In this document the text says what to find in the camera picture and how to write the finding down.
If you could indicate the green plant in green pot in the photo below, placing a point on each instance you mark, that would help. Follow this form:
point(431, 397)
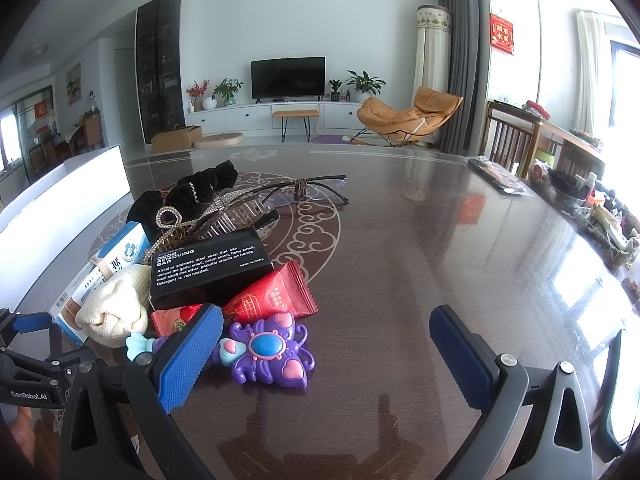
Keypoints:
point(227, 90)

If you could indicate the rhinestone hair clip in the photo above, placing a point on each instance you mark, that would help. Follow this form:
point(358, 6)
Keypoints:
point(167, 217)

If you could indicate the clutter pile at table edge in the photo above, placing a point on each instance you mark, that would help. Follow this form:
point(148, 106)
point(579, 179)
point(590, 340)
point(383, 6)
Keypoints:
point(607, 232)

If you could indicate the orange bench black legs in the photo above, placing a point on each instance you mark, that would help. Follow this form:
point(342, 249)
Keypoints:
point(295, 113)

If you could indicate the grey curtain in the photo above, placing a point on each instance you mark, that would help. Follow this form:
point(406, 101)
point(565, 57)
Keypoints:
point(465, 60)

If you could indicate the red flowers in vase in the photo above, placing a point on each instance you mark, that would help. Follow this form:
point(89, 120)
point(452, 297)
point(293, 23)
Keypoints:
point(197, 92)

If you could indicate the round ceiling light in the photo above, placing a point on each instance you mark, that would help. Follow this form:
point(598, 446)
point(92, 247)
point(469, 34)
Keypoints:
point(42, 47)

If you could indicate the large plant in white pot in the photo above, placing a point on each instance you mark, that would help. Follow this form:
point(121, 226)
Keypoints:
point(365, 85)

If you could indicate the blue white toothpaste box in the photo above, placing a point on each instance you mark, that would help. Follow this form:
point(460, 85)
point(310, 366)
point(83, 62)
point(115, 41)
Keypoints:
point(120, 247)

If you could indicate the air conditioner with cream cover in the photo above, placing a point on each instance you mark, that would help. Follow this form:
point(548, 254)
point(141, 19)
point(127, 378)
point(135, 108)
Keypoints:
point(432, 60)

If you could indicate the framed wall painting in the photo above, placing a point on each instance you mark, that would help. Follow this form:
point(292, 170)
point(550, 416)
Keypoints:
point(73, 84)

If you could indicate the black velvet hair band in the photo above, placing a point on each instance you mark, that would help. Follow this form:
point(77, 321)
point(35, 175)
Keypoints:
point(145, 215)

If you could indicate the brown cardboard box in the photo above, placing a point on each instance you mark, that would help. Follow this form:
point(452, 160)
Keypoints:
point(175, 140)

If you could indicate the orange rocking chair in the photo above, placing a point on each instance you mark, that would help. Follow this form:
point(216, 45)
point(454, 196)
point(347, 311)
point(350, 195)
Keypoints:
point(395, 115)

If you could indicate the small potted plant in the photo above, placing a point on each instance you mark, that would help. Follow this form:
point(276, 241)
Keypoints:
point(334, 92)

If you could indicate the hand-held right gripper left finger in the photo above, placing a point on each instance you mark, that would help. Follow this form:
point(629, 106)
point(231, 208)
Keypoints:
point(192, 355)

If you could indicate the wooden side table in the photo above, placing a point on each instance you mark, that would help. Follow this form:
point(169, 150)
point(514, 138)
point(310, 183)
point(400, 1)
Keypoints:
point(565, 135)

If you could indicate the black frame glasses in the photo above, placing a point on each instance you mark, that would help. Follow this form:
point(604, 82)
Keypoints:
point(341, 189)

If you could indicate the black flat packet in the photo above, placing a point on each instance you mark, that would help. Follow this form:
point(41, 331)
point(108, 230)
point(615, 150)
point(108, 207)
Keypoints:
point(497, 177)

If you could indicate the wooden dining table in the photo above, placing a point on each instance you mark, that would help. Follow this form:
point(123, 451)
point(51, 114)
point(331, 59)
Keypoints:
point(57, 147)

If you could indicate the red wall hanging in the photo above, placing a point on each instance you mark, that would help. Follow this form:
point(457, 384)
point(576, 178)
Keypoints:
point(502, 34)

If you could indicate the cream knit hat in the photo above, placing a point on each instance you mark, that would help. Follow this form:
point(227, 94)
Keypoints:
point(115, 305)

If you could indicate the purple butterfly toy wand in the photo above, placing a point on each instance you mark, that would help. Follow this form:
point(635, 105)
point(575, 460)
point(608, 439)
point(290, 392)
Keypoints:
point(270, 350)

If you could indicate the red snack packet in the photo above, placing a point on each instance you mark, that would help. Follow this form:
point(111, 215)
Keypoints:
point(270, 295)

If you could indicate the red paper on glass door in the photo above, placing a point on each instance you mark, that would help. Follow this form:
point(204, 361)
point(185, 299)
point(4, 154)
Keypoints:
point(43, 110)

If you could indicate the dark glass display cabinet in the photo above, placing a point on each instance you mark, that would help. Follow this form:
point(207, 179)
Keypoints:
point(157, 70)

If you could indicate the beige round pet bed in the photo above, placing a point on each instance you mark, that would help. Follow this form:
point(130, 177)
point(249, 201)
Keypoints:
point(220, 140)

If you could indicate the small red gold packet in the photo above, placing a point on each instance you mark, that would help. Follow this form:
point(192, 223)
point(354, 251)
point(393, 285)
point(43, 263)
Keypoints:
point(175, 320)

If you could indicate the white sheer curtain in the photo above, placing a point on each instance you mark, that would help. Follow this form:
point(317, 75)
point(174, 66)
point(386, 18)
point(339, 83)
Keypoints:
point(590, 70)

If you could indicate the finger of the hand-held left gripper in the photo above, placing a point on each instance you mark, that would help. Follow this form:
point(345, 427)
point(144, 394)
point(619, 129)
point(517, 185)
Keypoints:
point(35, 362)
point(31, 322)

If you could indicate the white round vase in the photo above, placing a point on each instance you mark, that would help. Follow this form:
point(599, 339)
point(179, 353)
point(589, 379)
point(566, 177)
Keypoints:
point(209, 103)

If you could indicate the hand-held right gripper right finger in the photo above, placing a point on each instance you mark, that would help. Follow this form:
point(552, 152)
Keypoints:
point(457, 357)

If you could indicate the silver comb hair claw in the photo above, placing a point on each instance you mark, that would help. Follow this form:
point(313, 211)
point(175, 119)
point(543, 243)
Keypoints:
point(235, 220)

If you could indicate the white television cabinet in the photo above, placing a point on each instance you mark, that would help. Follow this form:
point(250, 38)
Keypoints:
point(250, 115)

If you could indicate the purple floor mat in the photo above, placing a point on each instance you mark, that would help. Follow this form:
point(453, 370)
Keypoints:
point(330, 139)

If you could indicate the red cloth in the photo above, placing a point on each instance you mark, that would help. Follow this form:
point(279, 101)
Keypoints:
point(536, 109)

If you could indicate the white cardboard box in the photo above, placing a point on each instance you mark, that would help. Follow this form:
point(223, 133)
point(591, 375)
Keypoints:
point(75, 185)

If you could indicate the black soap box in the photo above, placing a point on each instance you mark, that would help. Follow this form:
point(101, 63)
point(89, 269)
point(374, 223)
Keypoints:
point(210, 270)

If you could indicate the flat screen television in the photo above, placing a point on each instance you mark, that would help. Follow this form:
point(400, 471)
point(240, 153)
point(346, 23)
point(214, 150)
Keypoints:
point(287, 77)

